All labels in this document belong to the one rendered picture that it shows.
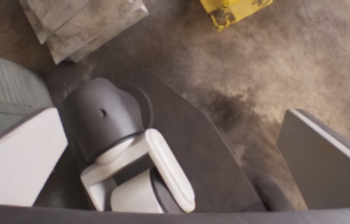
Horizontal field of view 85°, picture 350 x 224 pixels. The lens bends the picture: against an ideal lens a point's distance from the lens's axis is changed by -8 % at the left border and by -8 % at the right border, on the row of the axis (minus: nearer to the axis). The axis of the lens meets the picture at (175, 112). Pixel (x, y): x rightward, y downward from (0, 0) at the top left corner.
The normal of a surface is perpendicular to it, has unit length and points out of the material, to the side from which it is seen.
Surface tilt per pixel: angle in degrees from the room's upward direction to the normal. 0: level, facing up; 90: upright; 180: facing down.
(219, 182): 0
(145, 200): 22
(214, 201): 0
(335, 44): 0
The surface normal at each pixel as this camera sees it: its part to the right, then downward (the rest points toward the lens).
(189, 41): -0.18, -0.07
